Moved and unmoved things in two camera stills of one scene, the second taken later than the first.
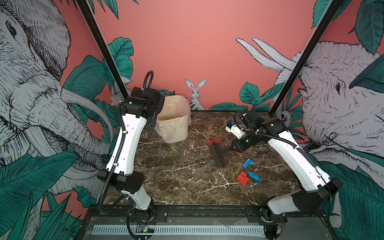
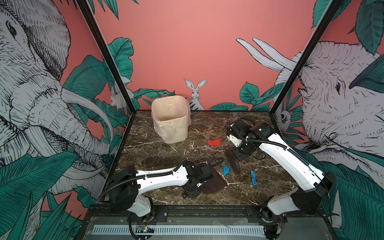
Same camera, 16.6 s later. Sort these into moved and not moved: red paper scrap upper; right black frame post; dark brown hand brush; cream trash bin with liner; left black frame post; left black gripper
Moved: dark brown hand brush; left black gripper
Not moved: red paper scrap upper; right black frame post; cream trash bin with liner; left black frame post
